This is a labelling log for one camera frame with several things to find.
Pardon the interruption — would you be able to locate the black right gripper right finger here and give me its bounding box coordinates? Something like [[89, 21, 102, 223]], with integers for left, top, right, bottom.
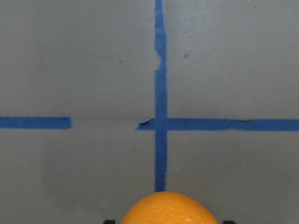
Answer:
[[222, 220, 232, 224]]

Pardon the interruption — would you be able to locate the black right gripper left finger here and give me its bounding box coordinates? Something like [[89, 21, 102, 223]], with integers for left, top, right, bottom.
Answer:
[[103, 220, 115, 224]]

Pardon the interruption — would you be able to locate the orange fruit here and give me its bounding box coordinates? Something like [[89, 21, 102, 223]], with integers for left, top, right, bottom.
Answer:
[[121, 191, 218, 224]]

